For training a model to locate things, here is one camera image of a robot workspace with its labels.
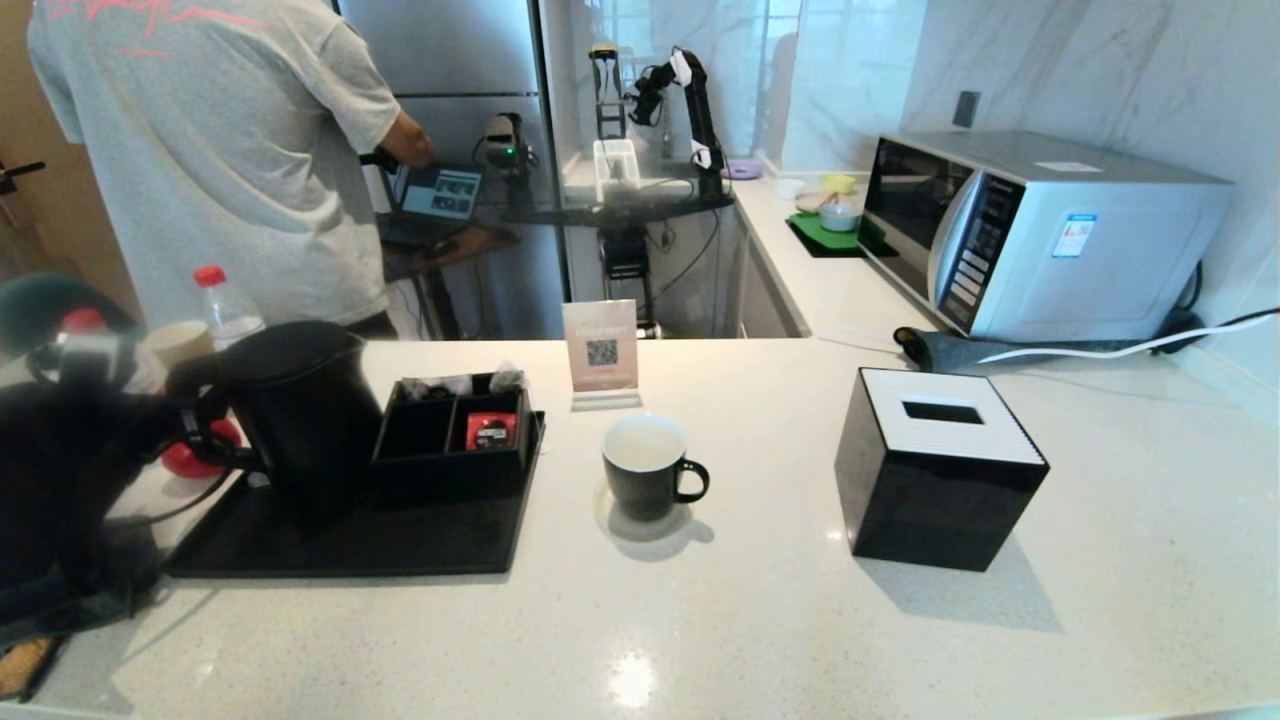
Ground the brown wooden door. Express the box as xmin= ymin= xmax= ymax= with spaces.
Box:
xmin=0 ymin=0 xmax=141 ymax=321

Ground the red Nescafe sachet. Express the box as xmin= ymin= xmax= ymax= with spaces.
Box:
xmin=466 ymin=412 xmax=518 ymax=451

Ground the brown paper cup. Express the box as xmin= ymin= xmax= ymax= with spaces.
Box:
xmin=143 ymin=320 xmax=216 ymax=369

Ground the black tissue box white lid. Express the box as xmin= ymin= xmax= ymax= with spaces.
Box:
xmin=833 ymin=367 xmax=1051 ymax=573

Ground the black serving tray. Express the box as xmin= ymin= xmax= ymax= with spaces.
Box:
xmin=163 ymin=410 xmax=546 ymax=579

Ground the white sachet packet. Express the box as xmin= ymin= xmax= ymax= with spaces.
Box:
xmin=402 ymin=375 xmax=473 ymax=401

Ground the round white coaster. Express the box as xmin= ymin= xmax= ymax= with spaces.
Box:
xmin=593 ymin=478 xmax=693 ymax=542

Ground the green mat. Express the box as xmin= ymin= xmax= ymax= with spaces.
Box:
xmin=785 ymin=212 xmax=891 ymax=261

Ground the beige QR code sign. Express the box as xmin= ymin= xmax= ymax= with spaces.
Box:
xmin=562 ymin=300 xmax=643 ymax=413

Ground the grey camera head green light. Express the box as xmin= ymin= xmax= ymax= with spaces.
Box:
xmin=483 ymin=113 xmax=536 ymax=216

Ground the brown woven mat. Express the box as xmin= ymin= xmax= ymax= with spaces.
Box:
xmin=0 ymin=635 xmax=61 ymax=701

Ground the brown wooden side table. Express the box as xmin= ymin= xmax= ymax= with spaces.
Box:
xmin=380 ymin=225 xmax=521 ymax=341

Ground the white wire basket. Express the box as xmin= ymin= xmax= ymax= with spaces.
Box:
xmin=593 ymin=140 xmax=642 ymax=206

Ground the open laptop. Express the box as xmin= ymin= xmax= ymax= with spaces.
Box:
xmin=380 ymin=163 xmax=484 ymax=249

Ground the black power cable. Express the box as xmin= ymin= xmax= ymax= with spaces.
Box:
xmin=1160 ymin=260 xmax=1280 ymax=346

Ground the silver refrigerator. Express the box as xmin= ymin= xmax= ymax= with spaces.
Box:
xmin=335 ymin=0 xmax=566 ymax=341

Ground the black upright gripper frame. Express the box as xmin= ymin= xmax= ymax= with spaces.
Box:
xmin=588 ymin=43 xmax=628 ymax=141

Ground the person in grey t-shirt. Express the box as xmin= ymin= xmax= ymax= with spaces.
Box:
xmin=28 ymin=0 xmax=401 ymax=336

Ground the white cable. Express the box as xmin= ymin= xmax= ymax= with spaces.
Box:
xmin=975 ymin=308 xmax=1280 ymax=366

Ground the black electric kettle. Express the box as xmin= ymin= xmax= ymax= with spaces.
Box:
xmin=165 ymin=320 xmax=386 ymax=521

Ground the clear water bottle red cap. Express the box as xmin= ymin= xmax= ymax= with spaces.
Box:
xmin=193 ymin=265 xmax=267 ymax=351
xmin=58 ymin=308 xmax=166 ymax=396

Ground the black mug white inside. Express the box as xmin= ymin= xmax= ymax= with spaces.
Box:
xmin=601 ymin=413 xmax=710 ymax=523

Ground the black compartment organizer box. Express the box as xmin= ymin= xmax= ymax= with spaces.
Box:
xmin=372 ymin=372 xmax=538 ymax=501

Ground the teal chair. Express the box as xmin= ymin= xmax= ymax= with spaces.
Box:
xmin=0 ymin=273 xmax=131 ymax=356

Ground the silver microwave oven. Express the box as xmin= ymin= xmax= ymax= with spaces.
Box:
xmin=860 ymin=130 xmax=1233 ymax=344

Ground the person's bare forearm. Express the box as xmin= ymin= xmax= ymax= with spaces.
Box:
xmin=378 ymin=108 xmax=436 ymax=169

